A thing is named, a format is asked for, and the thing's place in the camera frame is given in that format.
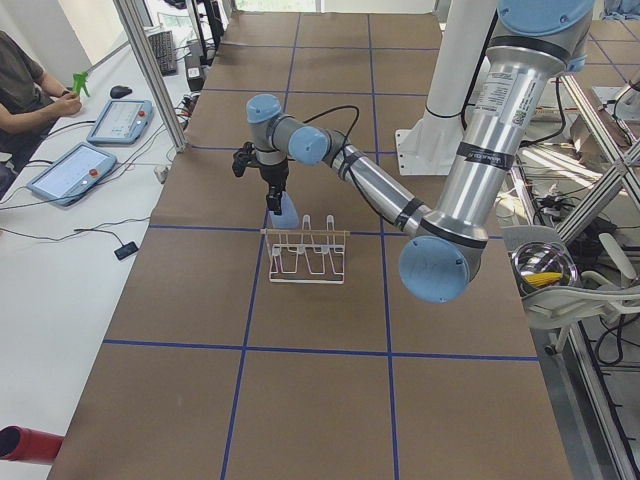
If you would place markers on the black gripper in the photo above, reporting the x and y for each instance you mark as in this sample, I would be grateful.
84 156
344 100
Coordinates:
274 174

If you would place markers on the light blue plastic cup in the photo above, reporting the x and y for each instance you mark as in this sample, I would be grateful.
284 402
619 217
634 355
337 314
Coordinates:
288 219

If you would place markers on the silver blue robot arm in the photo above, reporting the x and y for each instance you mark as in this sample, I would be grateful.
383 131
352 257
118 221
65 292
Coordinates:
494 63

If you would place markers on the small black puck device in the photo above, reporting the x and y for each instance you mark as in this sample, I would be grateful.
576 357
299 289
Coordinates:
126 250

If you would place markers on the far blue teach pendant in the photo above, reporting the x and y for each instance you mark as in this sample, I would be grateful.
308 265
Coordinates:
121 122

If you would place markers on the blue teach pendant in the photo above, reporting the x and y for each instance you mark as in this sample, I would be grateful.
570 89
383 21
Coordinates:
121 122
70 177

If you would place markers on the black computer mouse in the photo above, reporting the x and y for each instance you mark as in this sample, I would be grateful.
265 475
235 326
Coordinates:
120 91

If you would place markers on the black keyboard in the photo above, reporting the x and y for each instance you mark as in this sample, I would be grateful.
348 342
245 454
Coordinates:
162 47

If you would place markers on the near blue teach pendant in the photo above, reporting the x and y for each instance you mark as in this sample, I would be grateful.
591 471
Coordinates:
70 177

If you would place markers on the green plastic toy figure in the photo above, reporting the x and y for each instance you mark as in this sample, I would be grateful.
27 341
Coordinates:
79 85

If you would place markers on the seated person in dark shirt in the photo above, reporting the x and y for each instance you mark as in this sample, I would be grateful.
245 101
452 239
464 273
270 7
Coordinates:
32 101

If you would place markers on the steel bowl with corn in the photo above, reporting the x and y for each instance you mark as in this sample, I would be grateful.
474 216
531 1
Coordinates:
538 265

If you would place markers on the red cylinder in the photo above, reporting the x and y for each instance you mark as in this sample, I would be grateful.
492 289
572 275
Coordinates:
29 445

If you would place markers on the white wire cup holder rack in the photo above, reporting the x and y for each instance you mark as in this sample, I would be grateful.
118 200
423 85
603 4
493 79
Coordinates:
307 255

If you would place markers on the aluminium frame post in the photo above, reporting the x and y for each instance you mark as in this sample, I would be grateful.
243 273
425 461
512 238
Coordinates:
132 25

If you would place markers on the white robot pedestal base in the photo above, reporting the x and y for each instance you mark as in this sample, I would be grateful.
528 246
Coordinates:
429 148

